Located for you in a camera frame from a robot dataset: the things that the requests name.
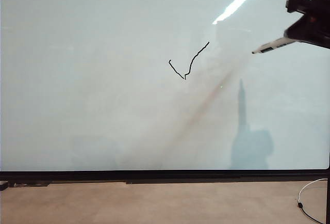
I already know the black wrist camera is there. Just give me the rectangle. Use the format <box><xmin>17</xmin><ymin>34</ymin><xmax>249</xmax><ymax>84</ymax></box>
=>
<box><xmin>285</xmin><ymin>0</ymin><xmax>324</xmax><ymax>14</ymax></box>

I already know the black whiteboard stand post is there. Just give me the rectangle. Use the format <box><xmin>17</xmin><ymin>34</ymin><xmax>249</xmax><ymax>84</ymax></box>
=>
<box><xmin>326</xmin><ymin>166</ymin><xmax>330</xmax><ymax>224</ymax></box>

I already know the white floor cable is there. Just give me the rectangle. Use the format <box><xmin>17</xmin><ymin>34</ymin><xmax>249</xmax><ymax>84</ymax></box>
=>
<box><xmin>298</xmin><ymin>178</ymin><xmax>328</xmax><ymax>224</ymax></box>

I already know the large white glass whiteboard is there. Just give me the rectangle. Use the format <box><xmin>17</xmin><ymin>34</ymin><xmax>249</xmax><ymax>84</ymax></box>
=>
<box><xmin>0</xmin><ymin>0</ymin><xmax>330</xmax><ymax>171</ymax></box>

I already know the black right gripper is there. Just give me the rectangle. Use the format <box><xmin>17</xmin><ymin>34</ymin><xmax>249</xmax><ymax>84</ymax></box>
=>
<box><xmin>283</xmin><ymin>0</ymin><xmax>330</xmax><ymax>49</ymax></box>

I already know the black whiteboard bottom frame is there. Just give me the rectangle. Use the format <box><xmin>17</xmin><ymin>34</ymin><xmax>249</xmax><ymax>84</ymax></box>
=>
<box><xmin>0</xmin><ymin>169</ymin><xmax>330</xmax><ymax>185</ymax></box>

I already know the white whiteboard marker pen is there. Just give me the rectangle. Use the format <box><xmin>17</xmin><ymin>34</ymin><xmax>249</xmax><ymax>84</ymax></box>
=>
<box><xmin>251</xmin><ymin>37</ymin><xmax>293</xmax><ymax>55</ymax></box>

